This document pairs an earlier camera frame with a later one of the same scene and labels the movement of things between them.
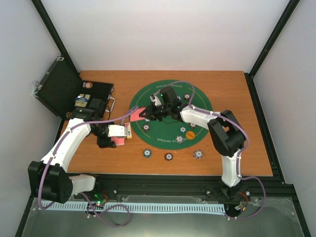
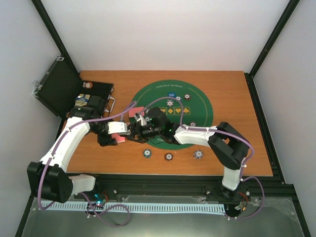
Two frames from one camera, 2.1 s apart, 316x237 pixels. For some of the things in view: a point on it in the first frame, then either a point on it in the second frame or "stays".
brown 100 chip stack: (168, 156) stays
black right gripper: (150, 113) to (140, 139)
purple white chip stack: (198, 154) stays
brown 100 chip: (187, 97) stays
